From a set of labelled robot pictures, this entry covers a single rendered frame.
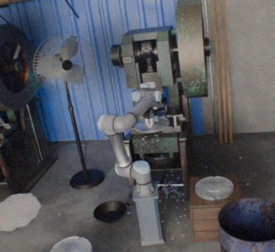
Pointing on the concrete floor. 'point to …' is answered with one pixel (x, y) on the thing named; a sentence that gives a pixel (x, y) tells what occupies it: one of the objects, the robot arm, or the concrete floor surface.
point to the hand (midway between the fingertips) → (150, 127)
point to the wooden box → (208, 210)
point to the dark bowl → (110, 211)
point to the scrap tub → (247, 225)
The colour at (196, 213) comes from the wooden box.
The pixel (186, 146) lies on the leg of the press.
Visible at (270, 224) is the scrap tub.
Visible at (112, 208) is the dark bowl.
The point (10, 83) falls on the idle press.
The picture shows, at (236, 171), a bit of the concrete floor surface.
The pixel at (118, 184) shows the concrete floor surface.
